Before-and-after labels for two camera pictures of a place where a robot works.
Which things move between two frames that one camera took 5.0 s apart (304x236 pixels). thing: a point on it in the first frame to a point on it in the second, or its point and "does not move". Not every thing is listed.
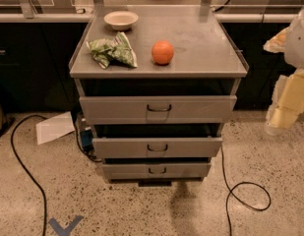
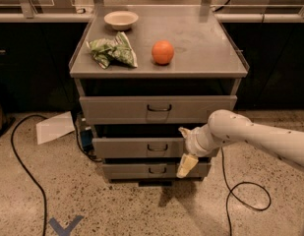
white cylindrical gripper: [298, 46] to [192, 143]
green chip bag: [118, 50] does not move
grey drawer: [157, 147] does not move
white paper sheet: [54, 127] does not move
